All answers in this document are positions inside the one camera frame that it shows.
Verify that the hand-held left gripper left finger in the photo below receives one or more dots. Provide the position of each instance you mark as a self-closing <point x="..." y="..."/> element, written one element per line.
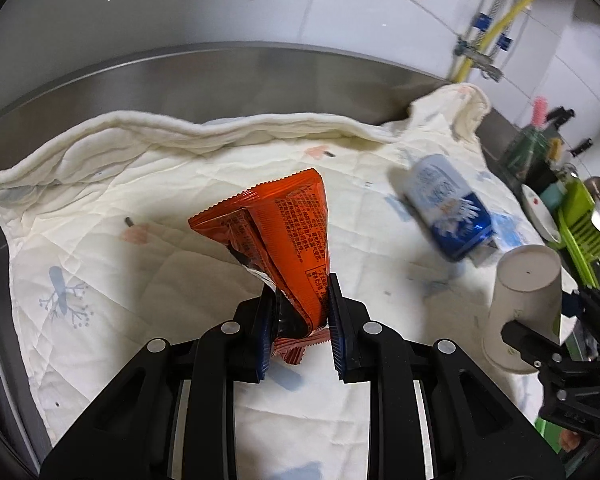
<point x="265" y="340"/>

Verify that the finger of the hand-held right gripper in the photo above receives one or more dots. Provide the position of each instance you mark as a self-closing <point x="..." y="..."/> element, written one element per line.
<point x="527" y="342"/>
<point x="592" y="305"/>

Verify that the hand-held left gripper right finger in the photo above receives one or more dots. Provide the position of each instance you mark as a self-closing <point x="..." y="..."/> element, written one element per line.
<point x="337" y="335"/>

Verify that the white paper cup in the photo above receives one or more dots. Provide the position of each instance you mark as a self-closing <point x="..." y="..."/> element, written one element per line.
<point x="520" y="280"/>

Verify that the orange snack packet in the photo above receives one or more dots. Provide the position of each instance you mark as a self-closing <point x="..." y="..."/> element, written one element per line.
<point x="280" y="220"/>

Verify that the green dish rack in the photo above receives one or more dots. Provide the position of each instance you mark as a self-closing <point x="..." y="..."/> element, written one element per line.
<point x="580" y="220"/>

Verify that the white plate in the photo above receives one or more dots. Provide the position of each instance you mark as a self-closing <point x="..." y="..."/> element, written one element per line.
<point x="537" y="210"/>

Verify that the teal bottle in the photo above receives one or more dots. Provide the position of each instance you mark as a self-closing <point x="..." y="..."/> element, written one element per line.
<point x="551" y="193"/>

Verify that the blue and white can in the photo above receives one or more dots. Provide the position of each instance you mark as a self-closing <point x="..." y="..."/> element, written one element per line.
<point x="445" y="200"/>

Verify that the green utensil holder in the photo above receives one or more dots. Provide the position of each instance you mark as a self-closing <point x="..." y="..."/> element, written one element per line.
<point x="525" y="152"/>

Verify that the pink brush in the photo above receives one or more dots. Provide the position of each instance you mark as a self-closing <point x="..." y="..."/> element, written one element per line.
<point x="538" y="110"/>

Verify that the cream quilted cloth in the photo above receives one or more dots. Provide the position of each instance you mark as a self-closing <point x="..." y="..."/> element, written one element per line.
<point x="130" y="170"/>

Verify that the metal valve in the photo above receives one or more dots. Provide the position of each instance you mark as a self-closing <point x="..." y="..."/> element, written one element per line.
<point x="480" y="57"/>

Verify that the flexible metal pipe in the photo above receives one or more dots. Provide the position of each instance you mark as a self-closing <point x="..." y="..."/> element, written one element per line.
<point x="495" y="10"/>

